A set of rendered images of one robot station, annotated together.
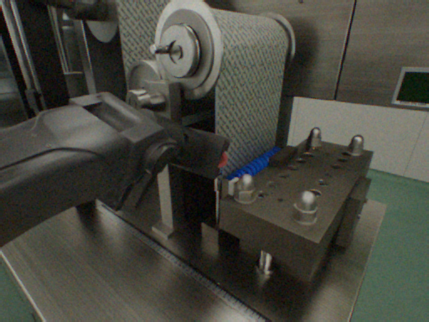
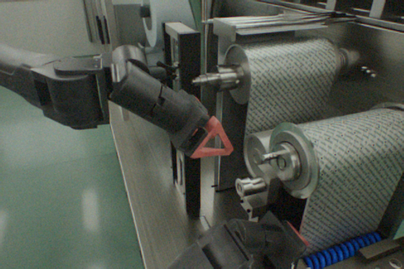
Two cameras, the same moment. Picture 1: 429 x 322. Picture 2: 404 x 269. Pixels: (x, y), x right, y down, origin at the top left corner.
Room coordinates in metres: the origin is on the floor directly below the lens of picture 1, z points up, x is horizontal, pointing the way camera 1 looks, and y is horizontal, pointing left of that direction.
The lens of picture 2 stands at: (-0.04, -0.03, 1.58)
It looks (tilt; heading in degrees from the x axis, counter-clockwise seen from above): 32 degrees down; 30
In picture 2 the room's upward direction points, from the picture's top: straight up
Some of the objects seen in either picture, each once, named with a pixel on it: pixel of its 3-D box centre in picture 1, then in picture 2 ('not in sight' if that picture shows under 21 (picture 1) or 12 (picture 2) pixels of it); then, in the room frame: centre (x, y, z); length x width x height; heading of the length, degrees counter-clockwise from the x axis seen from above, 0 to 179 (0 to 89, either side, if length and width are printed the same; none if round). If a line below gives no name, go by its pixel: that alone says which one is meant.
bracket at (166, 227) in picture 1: (163, 166); (254, 224); (0.43, 0.09, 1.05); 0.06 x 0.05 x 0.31; 141
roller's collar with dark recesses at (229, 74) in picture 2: (83, 1); (226, 77); (0.58, 0.25, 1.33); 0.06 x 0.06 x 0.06; 51
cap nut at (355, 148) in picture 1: (356, 143); not in sight; (0.55, -0.34, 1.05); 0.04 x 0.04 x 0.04
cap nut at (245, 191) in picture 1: (245, 186); not in sight; (0.35, -0.06, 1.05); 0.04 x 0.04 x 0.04
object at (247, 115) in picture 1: (250, 130); (344, 219); (0.49, -0.08, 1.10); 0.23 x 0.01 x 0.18; 141
